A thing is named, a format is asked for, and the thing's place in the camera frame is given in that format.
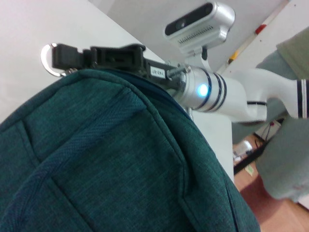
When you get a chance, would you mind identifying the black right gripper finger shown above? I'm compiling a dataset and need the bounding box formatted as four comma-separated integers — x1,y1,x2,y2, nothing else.
52,43,97,71

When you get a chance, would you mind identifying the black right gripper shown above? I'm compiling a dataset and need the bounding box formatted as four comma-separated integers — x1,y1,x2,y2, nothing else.
90,43,185,90

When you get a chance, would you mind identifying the silver zipper pull ring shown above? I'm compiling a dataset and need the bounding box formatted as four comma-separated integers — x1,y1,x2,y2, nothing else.
40,43,73,77

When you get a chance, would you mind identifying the dark teal lunch bag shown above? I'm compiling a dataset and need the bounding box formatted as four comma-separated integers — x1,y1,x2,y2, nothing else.
0,69,260,232

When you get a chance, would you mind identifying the white bar with red mark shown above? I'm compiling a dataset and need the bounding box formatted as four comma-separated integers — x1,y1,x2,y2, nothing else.
226,0,290,66

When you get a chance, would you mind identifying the person in grey-green clothes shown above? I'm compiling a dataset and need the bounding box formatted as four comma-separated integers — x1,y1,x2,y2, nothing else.
255,28,309,203

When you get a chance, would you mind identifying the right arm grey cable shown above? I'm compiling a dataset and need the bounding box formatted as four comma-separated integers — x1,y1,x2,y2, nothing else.
166,63,192,80

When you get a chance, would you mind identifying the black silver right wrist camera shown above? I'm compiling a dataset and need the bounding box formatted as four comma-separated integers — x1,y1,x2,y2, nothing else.
165,1,236,71

